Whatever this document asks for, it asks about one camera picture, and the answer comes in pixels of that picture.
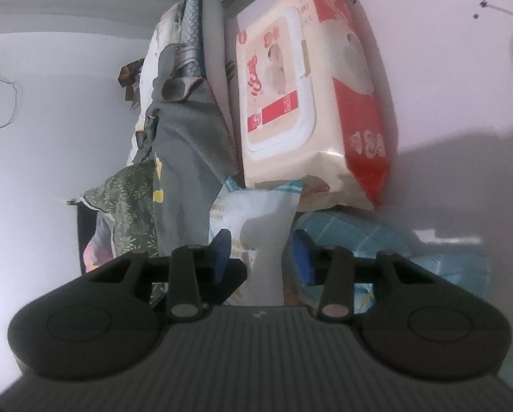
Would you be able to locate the thin wall cable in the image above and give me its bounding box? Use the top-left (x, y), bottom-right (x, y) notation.
top-left (0, 77), bottom-right (21, 142)

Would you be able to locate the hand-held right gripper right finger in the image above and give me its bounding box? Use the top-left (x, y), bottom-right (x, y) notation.
top-left (291, 228), bottom-right (429, 322)

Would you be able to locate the red and cream wet wipes pack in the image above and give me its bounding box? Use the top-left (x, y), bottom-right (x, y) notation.
top-left (235, 0), bottom-right (390, 211)

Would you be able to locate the pink quilt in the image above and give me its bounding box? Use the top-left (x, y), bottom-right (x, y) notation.
top-left (82, 227), bottom-right (111, 273)

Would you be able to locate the white printed plastic bag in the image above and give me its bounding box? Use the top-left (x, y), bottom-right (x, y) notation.
top-left (209, 176), bottom-right (304, 307)

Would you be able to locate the pink bed sheet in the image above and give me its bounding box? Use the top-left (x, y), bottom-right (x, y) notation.
top-left (222, 0), bottom-right (513, 310)

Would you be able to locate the green leaf-print pillow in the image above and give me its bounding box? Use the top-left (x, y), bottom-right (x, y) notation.
top-left (82, 163), bottom-right (160, 258)

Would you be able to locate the dark wall ornament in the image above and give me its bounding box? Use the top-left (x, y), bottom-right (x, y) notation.
top-left (118, 58), bottom-right (144, 104)

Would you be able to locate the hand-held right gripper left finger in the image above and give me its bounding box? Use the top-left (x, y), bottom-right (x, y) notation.
top-left (89, 228), bottom-right (248, 322)

